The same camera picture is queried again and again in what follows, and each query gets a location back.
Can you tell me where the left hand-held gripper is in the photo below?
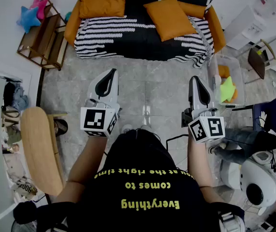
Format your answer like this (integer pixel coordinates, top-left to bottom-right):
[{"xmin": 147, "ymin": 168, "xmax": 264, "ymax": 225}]
[{"xmin": 80, "ymin": 68, "xmax": 123, "ymax": 138}]

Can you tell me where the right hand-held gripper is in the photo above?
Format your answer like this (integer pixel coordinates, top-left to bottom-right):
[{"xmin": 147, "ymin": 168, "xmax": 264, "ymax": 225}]
[{"xmin": 181, "ymin": 75, "xmax": 226, "ymax": 145}]

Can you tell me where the orange black cloth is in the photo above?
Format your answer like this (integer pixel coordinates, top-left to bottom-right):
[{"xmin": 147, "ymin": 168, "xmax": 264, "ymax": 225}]
[{"xmin": 63, "ymin": 0, "xmax": 227, "ymax": 55}]

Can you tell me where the person's left forearm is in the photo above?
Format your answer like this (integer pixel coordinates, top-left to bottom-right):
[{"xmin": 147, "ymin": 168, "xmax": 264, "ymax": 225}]
[{"xmin": 64, "ymin": 134, "xmax": 109, "ymax": 187}]

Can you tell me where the person's right forearm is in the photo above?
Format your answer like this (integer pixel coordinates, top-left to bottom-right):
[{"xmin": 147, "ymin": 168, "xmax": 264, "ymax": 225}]
[{"xmin": 187, "ymin": 139, "xmax": 216, "ymax": 189}]

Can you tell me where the green star plush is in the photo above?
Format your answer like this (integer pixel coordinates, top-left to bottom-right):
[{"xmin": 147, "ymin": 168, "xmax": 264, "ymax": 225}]
[{"xmin": 219, "ymin": 76, "xmax": 237, "ymax": 104}]

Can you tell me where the orange plush toy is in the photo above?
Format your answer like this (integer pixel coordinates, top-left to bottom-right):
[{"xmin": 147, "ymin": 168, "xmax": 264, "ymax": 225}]
[{"xmin": 218, "ymin": 64, "xmax": 231, "ymax": 78}]

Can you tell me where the person's white shoe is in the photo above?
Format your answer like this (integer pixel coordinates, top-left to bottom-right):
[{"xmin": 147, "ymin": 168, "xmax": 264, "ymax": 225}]
[{"xmin": 121, "ymin": 124, "xmax": 133, "ymax": 135}]

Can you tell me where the clear plastic storage bin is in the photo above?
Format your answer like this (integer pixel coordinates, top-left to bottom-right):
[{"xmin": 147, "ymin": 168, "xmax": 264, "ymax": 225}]
[{"xmin": 207, "ymin": 54, "xmax": 247, "ymax": 106}]

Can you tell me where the dark round basket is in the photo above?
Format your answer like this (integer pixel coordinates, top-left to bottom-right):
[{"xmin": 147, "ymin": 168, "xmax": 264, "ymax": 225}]
[{"xmin": 54, "ymin": 118, "xmax": 69, "ymax": 137}]

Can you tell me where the dark seat metal chair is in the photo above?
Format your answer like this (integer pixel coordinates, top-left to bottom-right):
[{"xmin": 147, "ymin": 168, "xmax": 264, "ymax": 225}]
[{"xmin": 236, "ymin": 38, "xmax": 276, "ymax": 85}]

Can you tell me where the dark blue chair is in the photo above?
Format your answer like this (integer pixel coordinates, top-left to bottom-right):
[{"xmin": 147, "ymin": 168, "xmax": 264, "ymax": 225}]
[{"xmin": 232, "ymin": 97, "xmax": 276, "ymax": 133}]

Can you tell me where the wooden shelf rack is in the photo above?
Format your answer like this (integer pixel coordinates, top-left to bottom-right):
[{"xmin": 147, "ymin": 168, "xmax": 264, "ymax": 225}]
[{"xmin": 16, "ymin": 0, "xmax": 69, "ymax": 72}]

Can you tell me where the blue denim cloth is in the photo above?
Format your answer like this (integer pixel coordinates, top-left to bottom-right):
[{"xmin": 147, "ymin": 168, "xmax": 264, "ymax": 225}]
[{"xmin": 12, "ymin": 86, "xmax": 30, "ymax": 111}]

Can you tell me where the white cabinet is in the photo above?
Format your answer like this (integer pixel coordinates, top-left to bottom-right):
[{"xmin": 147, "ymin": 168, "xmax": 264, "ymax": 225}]
[{"xmin": 224, "ymin": 4, "xmax": 268, "ymax": 51}]

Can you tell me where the wooden chair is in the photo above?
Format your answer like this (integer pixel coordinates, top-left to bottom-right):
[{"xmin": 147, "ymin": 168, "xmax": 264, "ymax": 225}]
[{"xmin": 20, "ymin": 106, "xmax": 64, "ymax": 197}]

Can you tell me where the black bag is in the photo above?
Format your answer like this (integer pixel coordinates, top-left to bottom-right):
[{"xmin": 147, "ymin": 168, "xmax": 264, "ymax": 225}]
[{"xmin": 3, "ymin": 81, "xmax": 17, "ymax": 107}]

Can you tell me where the white round-bodied robot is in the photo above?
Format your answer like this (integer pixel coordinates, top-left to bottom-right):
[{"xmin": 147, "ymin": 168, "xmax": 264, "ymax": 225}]
[{"xmin": 219, "ymin": 149, "xmax": 276, "ymax": 217}]

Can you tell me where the beige tote bag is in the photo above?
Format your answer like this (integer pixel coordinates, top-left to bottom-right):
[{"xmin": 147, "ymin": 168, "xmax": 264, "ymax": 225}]
[{"xmin": 0, "ymin": 105, "xmax": 21, "ymax": 128}]

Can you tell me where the blue star plush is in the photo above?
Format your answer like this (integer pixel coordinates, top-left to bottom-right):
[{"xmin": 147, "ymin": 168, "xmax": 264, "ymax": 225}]
[{"xmin": 16, "ymin": 5, "xmax": 42, "ymax": 34}]

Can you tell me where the pink star plush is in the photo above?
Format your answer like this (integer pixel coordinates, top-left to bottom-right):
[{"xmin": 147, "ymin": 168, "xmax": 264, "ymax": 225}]
[{"xmin": 29, "ymin": 0, "xmax": 50, "ymax": 20}]

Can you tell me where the person's black-clothed body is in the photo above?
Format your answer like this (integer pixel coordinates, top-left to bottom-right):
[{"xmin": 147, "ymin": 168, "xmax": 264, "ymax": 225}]
[{"xmin": 35, "ymin": 129, "xmax": 246, "ymax": 232}]

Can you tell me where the black floor cable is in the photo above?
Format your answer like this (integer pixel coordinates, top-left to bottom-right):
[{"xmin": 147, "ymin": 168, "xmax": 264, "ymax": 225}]
[{"xmin": 165, "ymin": 133, "xmax": 190, "ymax": 152}]

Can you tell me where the white wall box red label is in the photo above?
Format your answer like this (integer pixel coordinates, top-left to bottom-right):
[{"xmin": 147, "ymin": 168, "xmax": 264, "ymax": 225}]
[{"xmin": 253, "ymin": 0, "xmax": 276, "ymax": 19}]

